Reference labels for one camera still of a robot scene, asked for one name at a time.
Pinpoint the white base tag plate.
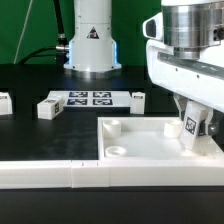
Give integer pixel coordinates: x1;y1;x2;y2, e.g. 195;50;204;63
48;91;131;108

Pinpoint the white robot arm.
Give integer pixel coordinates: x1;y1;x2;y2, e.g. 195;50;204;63
64;0;224;135

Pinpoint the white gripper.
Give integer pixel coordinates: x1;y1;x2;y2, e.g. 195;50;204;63
146;40;224;136

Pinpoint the white square table top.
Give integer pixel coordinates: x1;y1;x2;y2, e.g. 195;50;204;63
98;117;224;160

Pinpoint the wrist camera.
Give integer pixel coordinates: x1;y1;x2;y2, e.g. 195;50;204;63
142;13;163;41

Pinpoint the white L-shaped obstacle fence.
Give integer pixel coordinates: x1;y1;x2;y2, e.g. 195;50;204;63
0;143;224;190

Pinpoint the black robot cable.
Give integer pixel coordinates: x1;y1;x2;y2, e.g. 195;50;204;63
18;0;70;65

